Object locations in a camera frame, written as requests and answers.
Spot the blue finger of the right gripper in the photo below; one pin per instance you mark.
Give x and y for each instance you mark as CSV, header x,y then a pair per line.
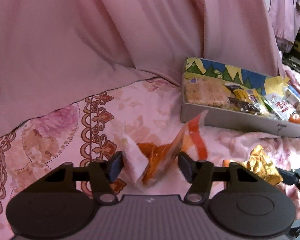
x,y
285,174

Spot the large pink curtain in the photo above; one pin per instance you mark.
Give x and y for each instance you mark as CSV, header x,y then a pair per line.
x,y
56,52

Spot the clear nut bar pack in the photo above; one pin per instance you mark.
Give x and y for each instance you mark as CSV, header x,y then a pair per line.
x,y
292,96

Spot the clear cracker pack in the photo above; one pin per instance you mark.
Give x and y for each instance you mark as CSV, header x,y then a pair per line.
x,y
207,92

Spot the pink floral bedsheet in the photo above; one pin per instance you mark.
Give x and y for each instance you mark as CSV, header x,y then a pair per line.
x,y
146,111

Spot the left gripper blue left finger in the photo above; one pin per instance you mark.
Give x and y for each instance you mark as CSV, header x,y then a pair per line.
x,y
102,174

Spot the orange clear snack bag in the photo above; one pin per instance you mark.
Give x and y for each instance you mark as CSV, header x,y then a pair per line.
x,y
145,163

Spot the small orange tangerine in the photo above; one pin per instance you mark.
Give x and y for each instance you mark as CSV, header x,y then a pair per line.
x,y
294,118

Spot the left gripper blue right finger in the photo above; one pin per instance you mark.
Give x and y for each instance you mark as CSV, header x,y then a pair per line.
x,y
199,175

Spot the dark dried meat snack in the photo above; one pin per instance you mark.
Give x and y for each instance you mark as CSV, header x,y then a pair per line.
x,y
242,106

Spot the yellow snack bar pack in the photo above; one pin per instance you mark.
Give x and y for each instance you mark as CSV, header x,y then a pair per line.
x,y
246,95

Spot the colourful cardboard tray box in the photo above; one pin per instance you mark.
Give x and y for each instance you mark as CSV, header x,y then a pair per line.
x,y
246,79

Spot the gold foil wrapper snack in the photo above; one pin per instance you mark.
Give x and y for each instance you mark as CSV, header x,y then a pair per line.
x,y
261,165

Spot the white green seaweed snack pouch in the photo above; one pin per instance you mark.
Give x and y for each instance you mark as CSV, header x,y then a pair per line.
x,y
280,106

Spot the small purple curtain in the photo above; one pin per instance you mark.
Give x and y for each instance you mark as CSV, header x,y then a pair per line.
x,y
285,20

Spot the green sausage stick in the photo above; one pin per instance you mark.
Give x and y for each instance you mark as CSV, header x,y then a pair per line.
x,y
264,107

